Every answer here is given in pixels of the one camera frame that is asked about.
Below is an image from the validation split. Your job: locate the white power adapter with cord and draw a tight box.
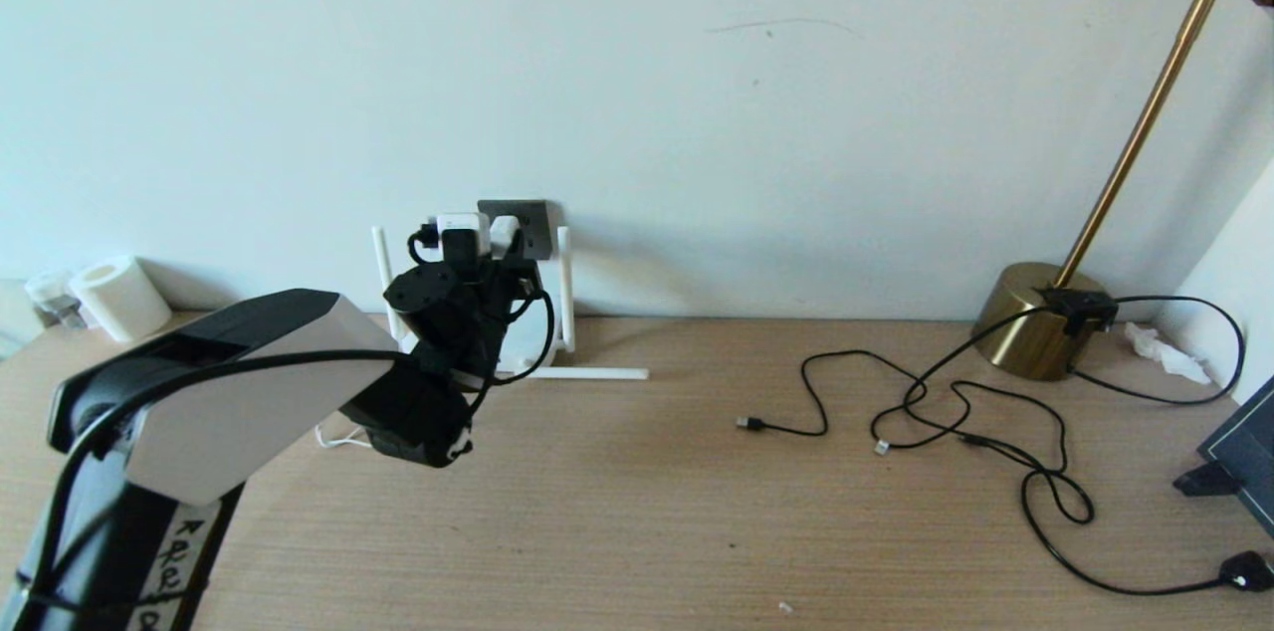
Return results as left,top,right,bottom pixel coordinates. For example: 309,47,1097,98
317,216,521,450

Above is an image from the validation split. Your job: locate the white router with antennas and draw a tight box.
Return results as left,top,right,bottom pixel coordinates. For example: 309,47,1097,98
371,225,650,383

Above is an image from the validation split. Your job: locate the white paper roll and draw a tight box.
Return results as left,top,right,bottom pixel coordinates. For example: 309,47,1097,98
68,256,172,343

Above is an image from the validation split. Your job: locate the clear plastic jar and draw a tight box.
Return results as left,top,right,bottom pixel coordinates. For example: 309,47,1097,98
25,271,86,328

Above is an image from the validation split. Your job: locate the brass desk lamp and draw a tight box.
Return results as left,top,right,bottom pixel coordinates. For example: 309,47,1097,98
970,0,1274,383

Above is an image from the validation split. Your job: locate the crumpled white tissue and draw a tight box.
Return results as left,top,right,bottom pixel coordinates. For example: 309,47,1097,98
1122,322,1211,386

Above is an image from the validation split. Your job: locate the black clip stand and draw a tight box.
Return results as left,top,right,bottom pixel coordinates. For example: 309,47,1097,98
1170,460,1245,498

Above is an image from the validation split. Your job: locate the dark teal printed box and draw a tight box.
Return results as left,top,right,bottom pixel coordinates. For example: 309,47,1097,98
1197,374,1274,542

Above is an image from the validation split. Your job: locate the grey wall socket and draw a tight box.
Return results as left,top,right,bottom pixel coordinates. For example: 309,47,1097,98
478,200,554,262

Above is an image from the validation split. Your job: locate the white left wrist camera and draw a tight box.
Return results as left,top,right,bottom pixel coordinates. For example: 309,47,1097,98
435,211,492,261

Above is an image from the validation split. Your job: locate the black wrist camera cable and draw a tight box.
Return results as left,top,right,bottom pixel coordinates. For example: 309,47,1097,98
15,228,555,612

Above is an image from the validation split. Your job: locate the black USB cable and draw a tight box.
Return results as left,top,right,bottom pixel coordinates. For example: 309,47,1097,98
738,350,1071,475

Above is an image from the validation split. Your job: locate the black lamp cord with plug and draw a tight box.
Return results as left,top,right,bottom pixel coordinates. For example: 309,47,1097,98
869,288,1274,597

